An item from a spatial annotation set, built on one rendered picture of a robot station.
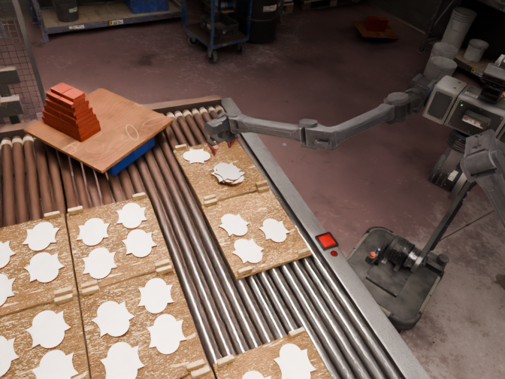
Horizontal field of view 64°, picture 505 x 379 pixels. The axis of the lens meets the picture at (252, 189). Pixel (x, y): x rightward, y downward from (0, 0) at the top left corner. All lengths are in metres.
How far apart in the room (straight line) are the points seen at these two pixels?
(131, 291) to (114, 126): 0.90
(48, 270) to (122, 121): 0.85
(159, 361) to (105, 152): 0.99
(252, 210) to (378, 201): 1.82
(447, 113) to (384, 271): 1.18
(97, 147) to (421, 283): 2.02
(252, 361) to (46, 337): 0.69
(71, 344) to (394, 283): 1.84
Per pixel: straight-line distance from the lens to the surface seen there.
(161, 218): 1.84
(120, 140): 2.07
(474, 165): 1.38
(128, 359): 1.48
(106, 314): 1.57
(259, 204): 1.89
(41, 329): 1.60
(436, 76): 5.13
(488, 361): 3.00
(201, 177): 2.00
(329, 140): 1.53
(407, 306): 2.64
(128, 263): 1.68
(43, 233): 1.85
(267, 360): 1.48
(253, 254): 1.69
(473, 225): 3.72
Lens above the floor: 2.29
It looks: 44 degrees down
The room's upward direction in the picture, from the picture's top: 8 degrees clockwise
